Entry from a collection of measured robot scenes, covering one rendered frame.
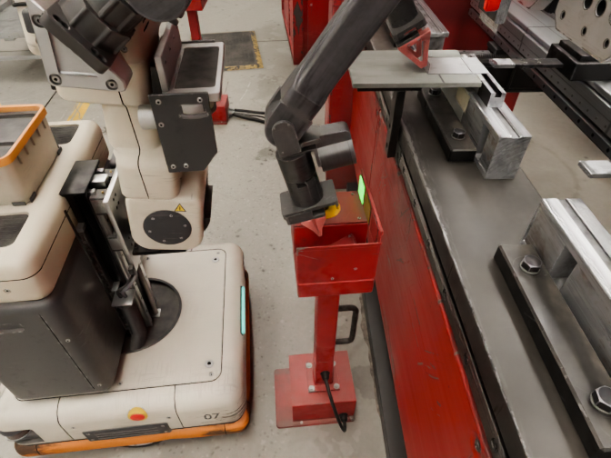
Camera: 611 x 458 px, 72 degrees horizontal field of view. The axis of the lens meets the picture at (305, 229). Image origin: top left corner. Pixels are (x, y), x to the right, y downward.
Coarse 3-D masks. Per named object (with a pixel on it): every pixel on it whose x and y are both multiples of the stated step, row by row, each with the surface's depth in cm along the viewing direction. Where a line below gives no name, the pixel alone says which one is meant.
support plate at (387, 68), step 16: (352, 64) 92; (368, 64) 92; (384, 64) 92; (400, 64) 92; (352, 80) 86; (368, 80) 86; (384, 80) 86; (400, 80) 86; (416, 80) 86; (432, 80) 86; (448, 80) 86; (464, 80) 86
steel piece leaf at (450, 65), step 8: (432, 64) 91; (440, 64) 91; (448, 64) 91; (456, 64) 91; (464, 64) 91; (432, 72) 88; (440, 72) 88; (448, 72) 88; (456, 72) 88; (464, 72) 88
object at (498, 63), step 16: (560, 48) 92; (576, 48) 89; (496, 64) 91; (512, 64) 91; (528, 64) 91; (544, 64) 91; (560, 64) 91; (576, 64) 87; (592, 64) 87; (608, 64) 87; (576, 80) 89; (592, 80) 89; (608, 80) 89
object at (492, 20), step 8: (480, 0) 87; (504, 0) 78; (480, 8) 87; (504, 8) 79; (480, 16) 89; (488, 16) 83; (496, 16) 80; (504, 16) 80; (488, 24) 85; (496, 24) 82; (496, 32) 82
